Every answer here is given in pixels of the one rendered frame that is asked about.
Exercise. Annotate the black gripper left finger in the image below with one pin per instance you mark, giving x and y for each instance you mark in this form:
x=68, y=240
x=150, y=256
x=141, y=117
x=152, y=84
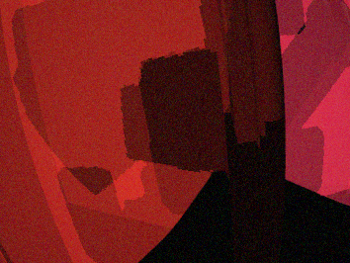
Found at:
x=204, y=233

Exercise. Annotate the red plastic tray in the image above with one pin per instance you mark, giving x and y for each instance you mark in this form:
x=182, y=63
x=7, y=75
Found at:
x=114, y=114

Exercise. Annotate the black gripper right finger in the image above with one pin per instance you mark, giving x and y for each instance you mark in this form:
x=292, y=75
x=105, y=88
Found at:
x=315, y=229

